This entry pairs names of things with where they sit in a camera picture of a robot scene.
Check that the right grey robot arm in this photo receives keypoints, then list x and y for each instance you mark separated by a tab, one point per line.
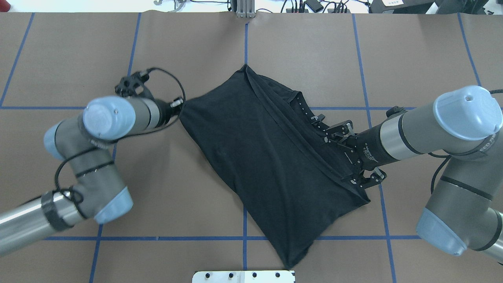
467	125

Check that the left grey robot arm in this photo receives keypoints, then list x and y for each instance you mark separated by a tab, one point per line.
87	183

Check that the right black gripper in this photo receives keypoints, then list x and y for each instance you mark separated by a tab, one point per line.
369	148

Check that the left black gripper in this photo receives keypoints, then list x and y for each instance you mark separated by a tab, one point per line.
166	111

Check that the black graphic t-shirt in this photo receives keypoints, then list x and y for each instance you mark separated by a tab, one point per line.
257	135

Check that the aluminium frame post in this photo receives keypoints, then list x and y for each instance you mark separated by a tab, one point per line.
244	8

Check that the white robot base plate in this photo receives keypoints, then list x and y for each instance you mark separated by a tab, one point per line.
245	276

